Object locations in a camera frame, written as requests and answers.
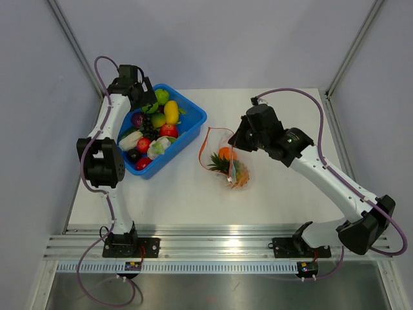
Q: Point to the toy pineapple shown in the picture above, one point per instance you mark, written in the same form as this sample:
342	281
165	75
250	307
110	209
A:
235	171

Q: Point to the dark toy grapes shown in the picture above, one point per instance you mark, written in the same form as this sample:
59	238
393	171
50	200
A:
148	130

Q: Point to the green toy apple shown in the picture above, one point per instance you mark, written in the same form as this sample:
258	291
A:
162	96

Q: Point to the aluminium front rail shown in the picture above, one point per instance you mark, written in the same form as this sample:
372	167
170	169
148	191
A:
181	242

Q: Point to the white toy radish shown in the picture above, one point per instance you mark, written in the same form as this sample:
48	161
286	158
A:
129	141

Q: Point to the right aluminium frame post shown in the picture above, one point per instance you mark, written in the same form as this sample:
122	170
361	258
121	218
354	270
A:
355	46

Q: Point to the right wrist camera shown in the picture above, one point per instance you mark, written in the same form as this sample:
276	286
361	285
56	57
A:
262	101

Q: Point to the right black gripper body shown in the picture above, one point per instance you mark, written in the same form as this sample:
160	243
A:
246	139

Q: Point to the small red toy tomato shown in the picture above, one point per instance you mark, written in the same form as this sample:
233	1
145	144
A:
143	145

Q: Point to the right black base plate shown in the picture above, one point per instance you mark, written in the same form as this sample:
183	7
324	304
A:
289	247

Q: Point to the toy orange persimmon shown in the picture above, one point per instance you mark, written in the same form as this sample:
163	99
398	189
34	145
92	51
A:
227	153

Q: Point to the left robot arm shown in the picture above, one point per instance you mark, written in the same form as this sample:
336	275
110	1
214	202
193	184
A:
101	160

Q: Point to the left circuit board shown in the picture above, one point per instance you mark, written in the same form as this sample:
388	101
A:
133	266

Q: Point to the left aluminium frame post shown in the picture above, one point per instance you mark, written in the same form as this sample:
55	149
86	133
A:
70	36

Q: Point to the green striped toy melon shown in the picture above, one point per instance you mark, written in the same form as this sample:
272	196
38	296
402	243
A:
150	108

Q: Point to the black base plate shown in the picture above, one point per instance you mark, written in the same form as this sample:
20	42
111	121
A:
130	246
289	247

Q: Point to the dark toy eggplant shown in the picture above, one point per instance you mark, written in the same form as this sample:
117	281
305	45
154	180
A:
133	156

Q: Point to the aluminium frame post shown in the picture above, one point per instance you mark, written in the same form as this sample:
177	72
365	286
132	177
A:
70	36
355	46

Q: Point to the clear orange-zip bag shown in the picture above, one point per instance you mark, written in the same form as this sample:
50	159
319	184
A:
216	138

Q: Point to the purple toy onion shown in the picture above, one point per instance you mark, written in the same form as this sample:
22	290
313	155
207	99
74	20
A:
137	118

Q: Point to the red toy apple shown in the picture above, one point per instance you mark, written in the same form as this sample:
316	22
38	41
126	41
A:
169	130

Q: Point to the circuit board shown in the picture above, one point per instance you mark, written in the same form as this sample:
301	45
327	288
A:
307	269
133	266

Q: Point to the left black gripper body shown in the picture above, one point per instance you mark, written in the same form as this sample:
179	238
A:
144	98

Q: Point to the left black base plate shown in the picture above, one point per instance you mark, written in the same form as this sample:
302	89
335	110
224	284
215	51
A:
130	246

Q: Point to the toy lettuce cabbage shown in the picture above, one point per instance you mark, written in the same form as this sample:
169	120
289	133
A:
158	147

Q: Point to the yellow toy lemon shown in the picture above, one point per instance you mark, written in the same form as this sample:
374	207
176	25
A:
171	112

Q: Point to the blue plastic bin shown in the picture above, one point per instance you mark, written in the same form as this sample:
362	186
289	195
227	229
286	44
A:
191	118

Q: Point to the right circuit board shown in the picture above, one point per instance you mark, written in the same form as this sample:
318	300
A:
307	269

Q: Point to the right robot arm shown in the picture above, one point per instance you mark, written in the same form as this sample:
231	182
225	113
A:
363	212

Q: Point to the yellow-green toy mango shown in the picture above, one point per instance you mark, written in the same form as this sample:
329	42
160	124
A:
158	120

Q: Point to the white slotted cable duct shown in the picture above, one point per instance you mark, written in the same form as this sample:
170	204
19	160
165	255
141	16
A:
155	267

